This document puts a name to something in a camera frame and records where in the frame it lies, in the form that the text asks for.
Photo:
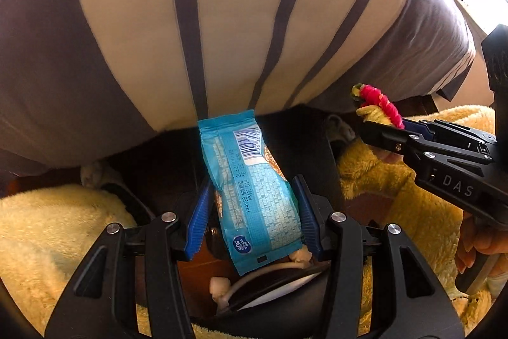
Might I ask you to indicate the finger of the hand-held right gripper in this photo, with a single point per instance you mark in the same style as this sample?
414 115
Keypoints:
389 140
444 128

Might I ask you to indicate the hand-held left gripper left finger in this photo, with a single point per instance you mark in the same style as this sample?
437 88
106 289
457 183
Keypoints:
198 220

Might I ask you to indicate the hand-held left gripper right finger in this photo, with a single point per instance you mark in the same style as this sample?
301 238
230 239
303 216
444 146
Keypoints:
311 220

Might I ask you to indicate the small cloth doll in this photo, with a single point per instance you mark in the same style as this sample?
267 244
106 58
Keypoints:
377 100

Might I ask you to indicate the blue tissue pack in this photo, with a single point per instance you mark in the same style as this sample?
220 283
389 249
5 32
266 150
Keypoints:
254 204

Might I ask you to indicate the person's right hand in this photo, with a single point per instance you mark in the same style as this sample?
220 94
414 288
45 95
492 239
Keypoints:
496 243

